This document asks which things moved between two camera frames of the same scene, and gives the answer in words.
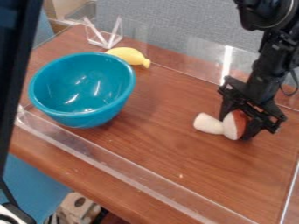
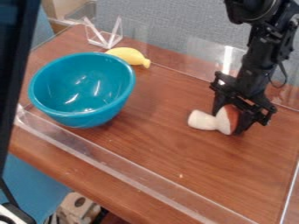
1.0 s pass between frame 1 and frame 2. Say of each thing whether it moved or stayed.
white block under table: stayed
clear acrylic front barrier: stayed
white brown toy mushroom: moved
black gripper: moved
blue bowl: stayed
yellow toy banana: stayed
